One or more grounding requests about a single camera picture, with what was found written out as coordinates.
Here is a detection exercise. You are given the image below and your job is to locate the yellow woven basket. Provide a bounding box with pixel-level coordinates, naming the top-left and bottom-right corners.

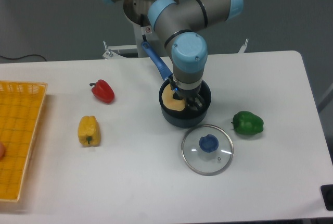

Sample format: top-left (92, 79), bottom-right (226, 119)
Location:
top-left (1, 80), bottom-right (48, 202)

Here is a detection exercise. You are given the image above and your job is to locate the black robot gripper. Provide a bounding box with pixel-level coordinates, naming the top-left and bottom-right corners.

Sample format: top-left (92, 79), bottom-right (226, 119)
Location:
top-left (168, 77), bottom-right (206, 110)

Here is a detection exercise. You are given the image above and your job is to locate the black cable on floor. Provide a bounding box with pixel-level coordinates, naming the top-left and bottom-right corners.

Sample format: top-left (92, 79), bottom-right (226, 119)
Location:
top-left (0, 54), bottom-right (48, 61)

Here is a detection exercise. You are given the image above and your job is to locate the yellow bell pepper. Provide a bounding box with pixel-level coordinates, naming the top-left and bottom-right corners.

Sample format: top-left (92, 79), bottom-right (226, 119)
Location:
top-left (78, 116), bottom-right (101, 147)

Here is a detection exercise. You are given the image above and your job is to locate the red bell pepper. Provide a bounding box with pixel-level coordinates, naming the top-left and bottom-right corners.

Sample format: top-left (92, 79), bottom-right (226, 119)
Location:
top-left (89, 79), bottom-right (115, 104)

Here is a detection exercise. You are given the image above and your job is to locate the dark blue pot with handle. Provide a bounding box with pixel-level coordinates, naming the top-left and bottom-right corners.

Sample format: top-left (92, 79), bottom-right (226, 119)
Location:
top-left (141, 41), bottom-right (211, 128)

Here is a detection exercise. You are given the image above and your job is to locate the black device at table corner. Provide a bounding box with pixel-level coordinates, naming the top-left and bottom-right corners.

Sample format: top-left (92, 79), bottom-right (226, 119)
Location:
top-left (321, 184), bottom-right (333, 211)

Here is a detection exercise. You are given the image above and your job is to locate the plain tan donut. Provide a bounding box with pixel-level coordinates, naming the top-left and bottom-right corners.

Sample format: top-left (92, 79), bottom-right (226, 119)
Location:
top-left (161, 84), bottom-right (185, 111)

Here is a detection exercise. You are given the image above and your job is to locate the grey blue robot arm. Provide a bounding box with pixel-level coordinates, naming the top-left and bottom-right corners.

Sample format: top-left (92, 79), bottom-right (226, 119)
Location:
top-left (105, 0), bottom-right (244, 110)

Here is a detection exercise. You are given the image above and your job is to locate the green bell pepper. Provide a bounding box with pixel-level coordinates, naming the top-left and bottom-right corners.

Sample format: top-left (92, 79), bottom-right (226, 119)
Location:
top-left (231, 111), bottom-right (264, 135)

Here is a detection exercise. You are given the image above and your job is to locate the glass lid with blue knob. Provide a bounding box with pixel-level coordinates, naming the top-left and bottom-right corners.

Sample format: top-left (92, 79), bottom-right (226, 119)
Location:
top-left (181, 125), bottom-right (234, 176)

